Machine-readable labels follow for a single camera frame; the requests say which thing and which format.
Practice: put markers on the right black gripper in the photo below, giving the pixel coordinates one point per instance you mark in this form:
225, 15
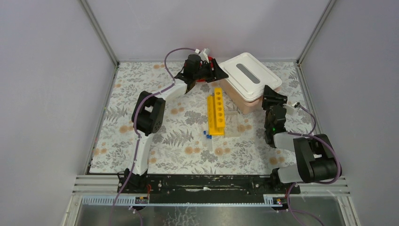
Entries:
270, 97

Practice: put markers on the red cloth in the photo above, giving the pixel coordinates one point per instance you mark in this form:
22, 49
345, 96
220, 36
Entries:
197, 69

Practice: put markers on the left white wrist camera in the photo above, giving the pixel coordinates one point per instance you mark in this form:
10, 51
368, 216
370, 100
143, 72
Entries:
203, 54

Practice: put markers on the clear plastic container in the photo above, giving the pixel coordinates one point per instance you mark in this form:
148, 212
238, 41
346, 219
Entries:
231, 124

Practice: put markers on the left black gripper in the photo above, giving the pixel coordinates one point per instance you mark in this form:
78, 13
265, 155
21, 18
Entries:
201, 73

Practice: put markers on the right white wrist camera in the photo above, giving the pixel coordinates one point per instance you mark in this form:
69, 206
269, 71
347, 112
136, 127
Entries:
292, 109

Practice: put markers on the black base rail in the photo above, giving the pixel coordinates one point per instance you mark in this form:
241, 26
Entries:
207, 187

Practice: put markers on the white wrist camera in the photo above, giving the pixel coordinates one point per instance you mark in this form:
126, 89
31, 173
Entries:
203, 54
292, 109

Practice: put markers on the floral table mat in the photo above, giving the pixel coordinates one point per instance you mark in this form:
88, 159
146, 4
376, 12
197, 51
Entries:
177, 147

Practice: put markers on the white slotted cable duct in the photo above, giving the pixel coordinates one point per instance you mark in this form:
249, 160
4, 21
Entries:
141, 201

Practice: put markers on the pink plastic storage box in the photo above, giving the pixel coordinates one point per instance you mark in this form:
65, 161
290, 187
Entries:
243, 104

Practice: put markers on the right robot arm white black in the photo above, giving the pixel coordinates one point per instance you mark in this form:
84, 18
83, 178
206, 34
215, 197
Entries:
316, 160

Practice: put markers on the white plastic box lid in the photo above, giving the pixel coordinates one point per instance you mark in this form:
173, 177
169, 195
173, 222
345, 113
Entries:
248, 76

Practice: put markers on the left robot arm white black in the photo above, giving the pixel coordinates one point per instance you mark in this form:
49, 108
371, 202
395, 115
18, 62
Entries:
149, 111

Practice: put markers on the clear tube blue cap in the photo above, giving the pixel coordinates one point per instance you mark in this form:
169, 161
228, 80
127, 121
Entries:
208, 142
203, 140

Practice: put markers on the yellow test tube rack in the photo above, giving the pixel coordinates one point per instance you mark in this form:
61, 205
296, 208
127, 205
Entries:
215, 113

